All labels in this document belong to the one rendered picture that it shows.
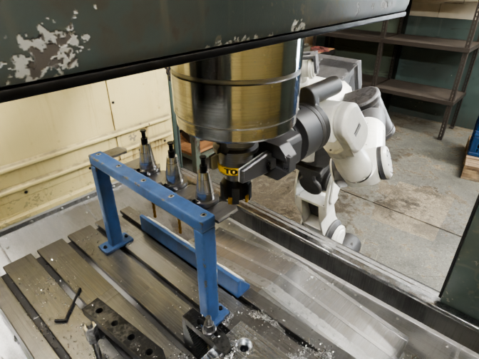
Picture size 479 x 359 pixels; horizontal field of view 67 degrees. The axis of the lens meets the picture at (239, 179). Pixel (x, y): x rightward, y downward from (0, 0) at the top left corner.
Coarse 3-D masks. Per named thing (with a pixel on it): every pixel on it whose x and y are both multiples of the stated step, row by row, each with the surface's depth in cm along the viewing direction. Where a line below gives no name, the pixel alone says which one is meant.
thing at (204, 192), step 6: (198, 174) 79; (204, 174) 78; (198, 180) 79; (204, 180) 79; (210, 180) 80; (198, 186) 80; (204, 186) 79; (210, 186) 80; (198, 192) 80; (204, 192) 80; (210, 192) 80; (198, 198) 81; (204, 198) 80; (210, 198) 81
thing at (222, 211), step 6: (216, 204) 81; (222, 204) 81; (228, 204) 81; (234, 204) 82; (210, 210) 79; (216, 210) 79; (222, 210) 79; (228, 210) 79; (234, 210) 79; (216, 216) 78; (222, 216) 78; (228, 216) 78; (216, 222) 77
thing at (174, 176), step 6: (168, 162) 85; (174, 162) 85; (168, 168) 86; (174, 168) 86; (180, 168) 87; (168, 174) 86; (174, 174) 86; (180, 174) 87; (168, 180) 87; (174, 180) 87; (180, 180) 88
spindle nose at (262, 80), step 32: (192, 64) 38; (224, 64) 37; (256, 64) 37; (288, 64) 39; (192, 96) 40; (224, 96) 38; (256, 96) 38; (288, 96) 41; (192, 128) 42; (224, 128) 40; (256, 128) 40; (288, 128) 44
